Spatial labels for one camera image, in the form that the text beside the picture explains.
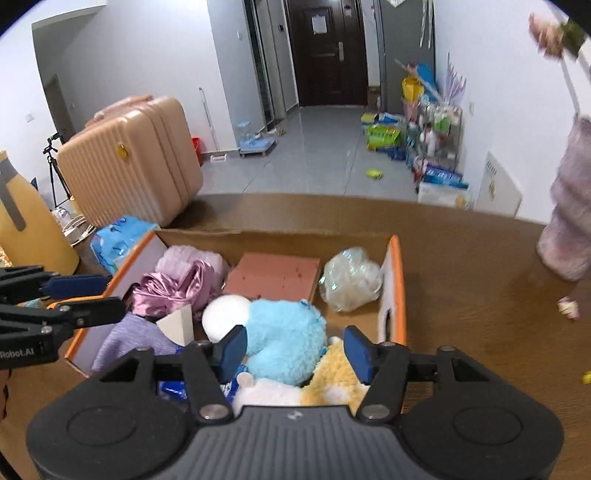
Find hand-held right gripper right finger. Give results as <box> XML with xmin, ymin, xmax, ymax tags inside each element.
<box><xmin>344</xmin><ymin>325</ymin><xmax>492</xmax><ymax>424</ymax></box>

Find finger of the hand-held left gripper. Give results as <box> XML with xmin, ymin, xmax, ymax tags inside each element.
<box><xmin>0</xmin><ymin>265</ymin><xmax>113</xmax><ymax>303</ymax></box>
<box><xmin>0</xmin><ymin>296</ymin><xmax>126</xmax><ymax>329</ymax></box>

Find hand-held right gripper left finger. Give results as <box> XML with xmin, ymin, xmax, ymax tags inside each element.
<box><xmin>99</xmin><ymin>324</ymin><xmax>249</xmax><ymax>425</ymax></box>

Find yellow and white plush toy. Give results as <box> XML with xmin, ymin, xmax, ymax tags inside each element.
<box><xmin>230</xmin><ymin>338</ymin><xmax>371</xmax><ymax>418</ymax></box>

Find lavender knitted cloth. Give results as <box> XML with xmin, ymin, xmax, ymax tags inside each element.
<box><xmin>91</xmin><ymin>314</ymin><xmax>182</xmax><ymax>373</ymax></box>

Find light blue plush toy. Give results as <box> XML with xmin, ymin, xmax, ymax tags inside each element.
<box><xmin>241</xmin><ymin>298</ymin><xmax>329</xmax><ymax>385</ymax></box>

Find white wedge sponge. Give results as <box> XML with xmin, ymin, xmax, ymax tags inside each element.
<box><xmin>156</xmin><ymin>304</ymin><xmax>195</xmax><ymax>348</ymax></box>

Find orange cardboard box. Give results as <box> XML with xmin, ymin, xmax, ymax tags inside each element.
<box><xmin>65</xmin><ymin>228</ymin><xmax>408</xmax><ymax>416</ymax></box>

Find clear plastic bag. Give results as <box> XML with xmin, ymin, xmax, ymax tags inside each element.
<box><xmin>318</xmin><ymin>247</ymin><xmax>385</xmax><ymax>313</ymax></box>

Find pink satin scrunchie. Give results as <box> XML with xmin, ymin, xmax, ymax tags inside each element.
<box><xmin>130</xmin><ymin>260</ymin><xmax>223</xmax><ymax>320</ymax></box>

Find blue wet wipes pack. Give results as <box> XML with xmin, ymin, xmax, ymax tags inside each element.
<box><xmin>90</xmin><ymin>216</ymin><xmax>161</xmax><ymax>276</ymax></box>

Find yellow thermos jug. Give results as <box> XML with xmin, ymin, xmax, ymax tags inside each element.
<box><xmin>0</xmin><ymin>150</ymin><xmax>80</xmax><ymax>278</ymax></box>

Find pink ribbed suitcase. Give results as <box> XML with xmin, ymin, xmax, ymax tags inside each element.
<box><xmin>57</xmin><ymin>95</ymin><xmax>205</xmax><ymax>229</ymax></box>

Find blue and white boxes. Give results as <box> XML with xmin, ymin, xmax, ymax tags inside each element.
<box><xmin>417</xmin><ymin>163</ymin><xmax>472</xmax><ymax>209</ymax></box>

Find white mop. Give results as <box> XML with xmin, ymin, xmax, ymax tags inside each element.
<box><xmin>198</xmin><ymin>87</ymin><xmax>228</xmax><ymax>163</ymax></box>

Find green package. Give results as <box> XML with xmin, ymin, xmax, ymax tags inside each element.
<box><xmin>366</xmin><ymin>124</ymin><xmax>402</xmax><ymax>151</ymax></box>

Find white leaning board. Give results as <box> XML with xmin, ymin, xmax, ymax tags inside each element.
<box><xmin>477</xmin><ymin>151</ymin><xmax>523</xmax><ymax>219</ymax></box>

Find pink textured vase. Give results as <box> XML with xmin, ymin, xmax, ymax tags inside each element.
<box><xmin>537</xmin><ymin>117</ymin><xmax>591</xmax><ymax>282</ymax></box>

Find yellow bag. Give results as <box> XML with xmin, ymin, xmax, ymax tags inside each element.
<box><xmin>402</xmin><ymin>76</ymin><xmax>424</xmax><ymax>106</ymax></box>

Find dark brown entrance door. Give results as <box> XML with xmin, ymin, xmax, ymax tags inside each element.
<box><xmin>284</xmin><ymin>0</ymin><xmax>369</xmax><ymax>108</ymax></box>

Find grey refrigerator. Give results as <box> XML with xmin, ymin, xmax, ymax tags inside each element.
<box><xmin>373</xmin><ymin>0</ymin><xmax>437</xmax><ymax>117</ymax></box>

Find white hanging strips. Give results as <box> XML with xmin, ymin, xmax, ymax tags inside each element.
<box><xmin>419</xmin><ymin>0</ymin><xmax>435</xmax><ymax>48</ymax></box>

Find bunch of dried pink roses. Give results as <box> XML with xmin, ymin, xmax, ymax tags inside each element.
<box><xmin>527</xmin><ymin>11</ymin><xmax>588</xmax><ymax>60</ymax></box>

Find white cables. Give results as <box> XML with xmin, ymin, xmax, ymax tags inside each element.
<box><xmin>59</xmin><ymin>213</ymin><xmax>96</xmax><ymax>246</ymax></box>

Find black camera tripod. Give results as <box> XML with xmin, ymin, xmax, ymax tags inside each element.
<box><xmin>42</xmin><ymin>133</ymin><xmax>71</xmax><ymax>209</ymax></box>

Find wire rack with bottles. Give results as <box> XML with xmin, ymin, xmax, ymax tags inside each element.
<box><xmin>405</xmin><ymin>100</ymin><xmax>463</xmax><ymax>174</ymax></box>

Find purple wall decoration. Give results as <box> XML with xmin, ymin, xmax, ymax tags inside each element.
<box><xmin>438</xmin><ymin>52</ymin><xmax>468</xmax><ymax>105</ymax></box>

